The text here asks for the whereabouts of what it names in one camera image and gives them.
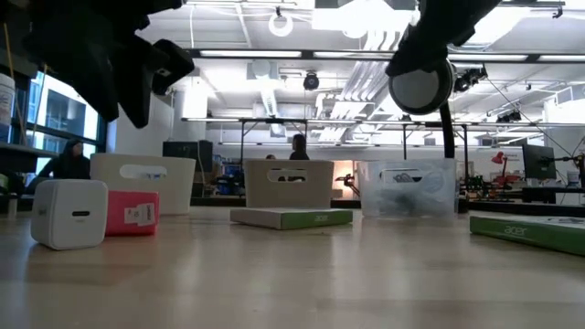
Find white ring ceiling light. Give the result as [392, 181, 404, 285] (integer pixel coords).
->
[268, 12, 294, 38]

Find white charger cube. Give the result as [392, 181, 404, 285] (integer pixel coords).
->
[30, 178, 110, 251]

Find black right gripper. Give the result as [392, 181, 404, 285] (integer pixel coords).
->
[386, 0, 504, 77]

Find dark side desk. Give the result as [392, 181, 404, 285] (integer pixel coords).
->
[0, 141, 60, 174]

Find red desk lamp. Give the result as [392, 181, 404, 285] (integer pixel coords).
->
[491, 150, 522, 186]

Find white wipes canister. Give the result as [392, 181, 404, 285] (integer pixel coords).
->
[0, 72, 16, 143]

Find black desk lamp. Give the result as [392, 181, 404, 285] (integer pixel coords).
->
[388, 58, 457, 160]

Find clear plastic bin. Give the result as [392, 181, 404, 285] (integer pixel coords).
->
[357, 158, 460, 218]

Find pink charger cube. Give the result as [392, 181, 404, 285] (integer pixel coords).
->
[104, 190, 161, 238]

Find black computer monitor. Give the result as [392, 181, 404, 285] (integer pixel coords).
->
[522, 143, 558, 181]

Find white plastic bin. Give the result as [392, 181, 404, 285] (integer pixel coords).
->
[90, 153, 197, 216]

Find grey plastic bin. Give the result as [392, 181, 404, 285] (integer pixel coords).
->
[243, 159, 335, 210]

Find black ceiling track lights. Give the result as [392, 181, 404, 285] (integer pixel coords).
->
[454, 65, 488, 93]

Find white Acer card reader box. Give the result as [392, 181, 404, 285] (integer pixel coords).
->
[229, 207, 355, 231]
[469, 214, 585, 257]

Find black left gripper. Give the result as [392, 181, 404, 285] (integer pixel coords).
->
[22, 0, 196, 129]

